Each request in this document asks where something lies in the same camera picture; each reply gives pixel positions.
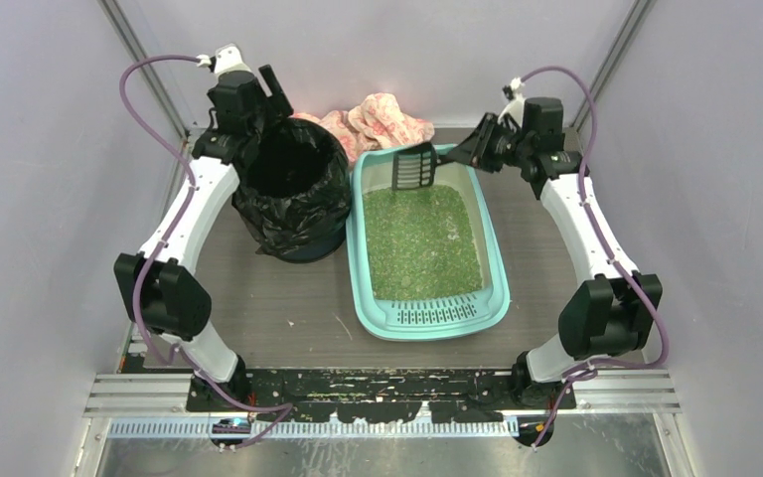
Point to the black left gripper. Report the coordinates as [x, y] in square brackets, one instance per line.
[267, 91]

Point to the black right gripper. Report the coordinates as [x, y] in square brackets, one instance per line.
[480, 142]

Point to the black litter scoop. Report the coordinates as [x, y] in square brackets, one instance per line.
[414, 167]

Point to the bin with black bag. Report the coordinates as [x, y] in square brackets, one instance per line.
[296, 196]

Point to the teal litter box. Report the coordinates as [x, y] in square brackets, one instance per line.
[437, 318]

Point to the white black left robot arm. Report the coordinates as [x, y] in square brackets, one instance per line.
[161, 293]

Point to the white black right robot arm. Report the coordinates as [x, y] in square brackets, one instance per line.
[610, 312]

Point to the green litter pellets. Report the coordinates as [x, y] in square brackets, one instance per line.
[420, 244]

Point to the pink patterned cloth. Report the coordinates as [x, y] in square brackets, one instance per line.
[376, 123]

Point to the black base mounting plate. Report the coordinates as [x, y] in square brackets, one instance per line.
[461, 395]

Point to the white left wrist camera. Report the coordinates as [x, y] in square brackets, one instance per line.
[229, 59]

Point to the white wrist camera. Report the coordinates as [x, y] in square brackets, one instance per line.
[229, 59]
[513, 113]

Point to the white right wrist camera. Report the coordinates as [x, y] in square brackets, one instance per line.
[513, 113]

